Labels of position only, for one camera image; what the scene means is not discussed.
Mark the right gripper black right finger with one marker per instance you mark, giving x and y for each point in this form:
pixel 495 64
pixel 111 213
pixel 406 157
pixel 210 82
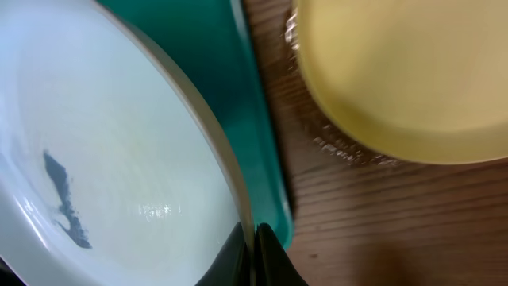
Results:
pixel 272 265

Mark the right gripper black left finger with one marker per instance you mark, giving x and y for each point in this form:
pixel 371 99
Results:
pixel 231 266

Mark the yellow plate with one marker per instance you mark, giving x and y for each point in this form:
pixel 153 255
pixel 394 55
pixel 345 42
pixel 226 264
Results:
pixel 419 80

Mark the teal plastic serving tray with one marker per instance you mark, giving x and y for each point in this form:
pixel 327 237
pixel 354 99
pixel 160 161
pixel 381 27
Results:
pixel 210 41

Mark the light blue plate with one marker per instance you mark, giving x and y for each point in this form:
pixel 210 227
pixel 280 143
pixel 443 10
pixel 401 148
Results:
pixel 114 170

